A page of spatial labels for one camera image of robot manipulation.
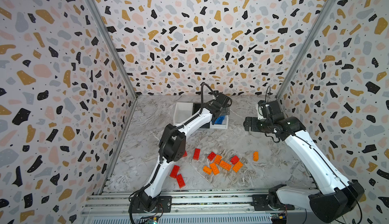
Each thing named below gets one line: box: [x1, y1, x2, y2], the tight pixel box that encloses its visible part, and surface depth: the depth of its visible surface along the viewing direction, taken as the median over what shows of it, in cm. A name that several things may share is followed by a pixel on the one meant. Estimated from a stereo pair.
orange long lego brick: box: [219, 160, 232, 172], surface depth 88 cm
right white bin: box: [209, 115, 229, 130], surface depth 102 cm
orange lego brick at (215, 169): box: [209, 162, 220, 176], surface depth 87 cm
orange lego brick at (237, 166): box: [232, 161, 244, 173], surface depth 87 cm
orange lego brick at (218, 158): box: [214, 154, 223, 165], surface depth 91 cm
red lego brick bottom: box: [176, 173, 186, 189], surface depth 81 cm
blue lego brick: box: [214, 115, 226, 125], surface depth 106 cm
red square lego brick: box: [207, 151, 217, 162], surface depth 90 cm
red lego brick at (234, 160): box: [230, 155, 240, 165], surface depth 90 cm
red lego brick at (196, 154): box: [192, 147, 201, 161], surface depth 92 cm
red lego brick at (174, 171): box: [169, 164, 180, 179], surface depth 85 cm
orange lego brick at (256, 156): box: [252, 151, 259, 162], surface depth 92 cm
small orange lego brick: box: [202, 165, 213, 175], surface depth 85 cm
